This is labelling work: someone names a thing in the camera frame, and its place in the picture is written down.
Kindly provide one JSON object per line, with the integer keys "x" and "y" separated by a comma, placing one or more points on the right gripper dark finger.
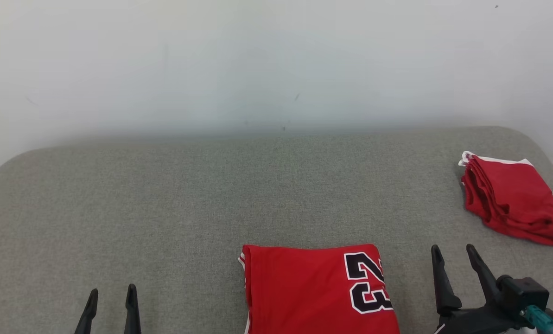
{"x": 443, "y": 287}
{"x": 485, "y": 280}

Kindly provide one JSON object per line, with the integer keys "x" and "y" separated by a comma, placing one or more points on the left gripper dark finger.
{"x": 88, "y": 315}
{"x": 132, "y": 315}

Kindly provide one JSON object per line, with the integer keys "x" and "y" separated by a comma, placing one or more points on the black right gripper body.
{"x": 475, "y": 322}

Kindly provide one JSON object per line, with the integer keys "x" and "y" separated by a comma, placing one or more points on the red Bulls shorts white stripe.
{"x": 512, "y": 199}

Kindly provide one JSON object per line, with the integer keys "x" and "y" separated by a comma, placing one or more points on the red jersey white sleeves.
{"x": 304, "y": 292}

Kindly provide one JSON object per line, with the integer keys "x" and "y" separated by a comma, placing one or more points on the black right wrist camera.
{"x": 524, "y": 292}

